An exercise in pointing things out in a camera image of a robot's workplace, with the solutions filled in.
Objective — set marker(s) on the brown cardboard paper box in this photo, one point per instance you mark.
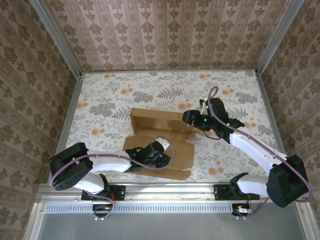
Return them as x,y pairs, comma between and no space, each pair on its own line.
180,155

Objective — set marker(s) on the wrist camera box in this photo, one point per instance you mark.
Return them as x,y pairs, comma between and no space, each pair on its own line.
163,143
203,103

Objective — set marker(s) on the grey metal base panel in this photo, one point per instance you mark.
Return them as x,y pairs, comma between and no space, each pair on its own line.
162,227

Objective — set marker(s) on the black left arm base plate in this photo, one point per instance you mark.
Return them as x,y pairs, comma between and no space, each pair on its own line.
120,192

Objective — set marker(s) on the aluminium table side rail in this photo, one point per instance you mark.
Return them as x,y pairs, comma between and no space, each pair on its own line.
274,125
66,125

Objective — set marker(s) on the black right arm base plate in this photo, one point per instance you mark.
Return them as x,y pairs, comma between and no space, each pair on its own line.
221,192

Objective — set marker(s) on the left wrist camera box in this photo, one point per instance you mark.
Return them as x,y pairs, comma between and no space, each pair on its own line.
163,143

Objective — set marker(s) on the aluminium frame post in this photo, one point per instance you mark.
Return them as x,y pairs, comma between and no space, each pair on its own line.
277,37
59,40

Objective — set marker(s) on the aluminium mounting rail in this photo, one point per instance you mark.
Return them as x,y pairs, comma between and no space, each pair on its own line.
170,192

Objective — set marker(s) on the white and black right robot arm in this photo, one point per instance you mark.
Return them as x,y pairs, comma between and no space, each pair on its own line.
255,150

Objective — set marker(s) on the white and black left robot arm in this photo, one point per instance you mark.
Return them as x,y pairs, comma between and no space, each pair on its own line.
110,165

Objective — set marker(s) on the floral printed tablecloth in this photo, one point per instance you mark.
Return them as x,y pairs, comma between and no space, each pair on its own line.
175,82

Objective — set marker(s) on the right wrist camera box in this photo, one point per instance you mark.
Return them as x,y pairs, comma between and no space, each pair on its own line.
203,103

